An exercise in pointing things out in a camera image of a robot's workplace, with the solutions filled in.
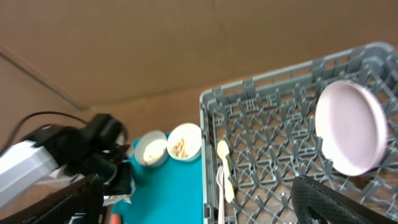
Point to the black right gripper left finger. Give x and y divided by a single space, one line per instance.
81 201

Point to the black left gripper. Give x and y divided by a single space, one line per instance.
120 184

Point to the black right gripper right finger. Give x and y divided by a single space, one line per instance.
314 202

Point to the white plate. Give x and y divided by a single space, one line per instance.
353 127

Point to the white plastic fork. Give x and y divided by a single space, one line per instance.
219 181

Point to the yellow plastic spoon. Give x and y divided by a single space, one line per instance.
222 152

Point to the white napkin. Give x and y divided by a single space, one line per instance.
110 200

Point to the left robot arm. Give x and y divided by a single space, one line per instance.
98 148

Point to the grey dishwasher rack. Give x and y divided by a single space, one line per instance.
268 123

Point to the orange carrot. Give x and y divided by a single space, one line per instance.
115 219

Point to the white bowl with crumbs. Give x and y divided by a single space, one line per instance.
151 149

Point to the teal plastic tray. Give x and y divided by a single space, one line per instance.
171 193

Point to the white bowl with nuts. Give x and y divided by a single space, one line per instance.
184 142

